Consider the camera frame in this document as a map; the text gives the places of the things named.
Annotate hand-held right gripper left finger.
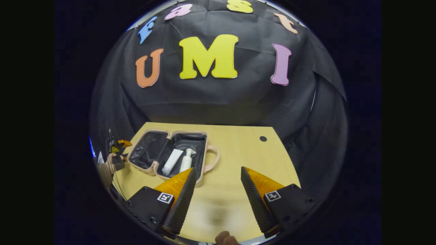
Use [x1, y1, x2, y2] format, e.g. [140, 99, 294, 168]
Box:
[126, 167, 198, 240]

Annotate beige suitcase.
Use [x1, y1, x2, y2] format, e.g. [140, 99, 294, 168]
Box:
[127, 129, 220, 187]

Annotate black backdrop cloth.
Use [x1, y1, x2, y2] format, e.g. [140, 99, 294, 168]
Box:
[89, 0, 348, 177]

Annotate white pump bottle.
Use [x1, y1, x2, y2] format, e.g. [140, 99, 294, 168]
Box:
[179, 148, 197, 173]

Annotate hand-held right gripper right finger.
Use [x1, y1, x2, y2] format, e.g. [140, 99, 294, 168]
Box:
[240, 166, 316, 239]

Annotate thin black cable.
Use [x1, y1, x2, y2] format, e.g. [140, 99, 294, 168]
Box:
[108, 128, 127, 202]

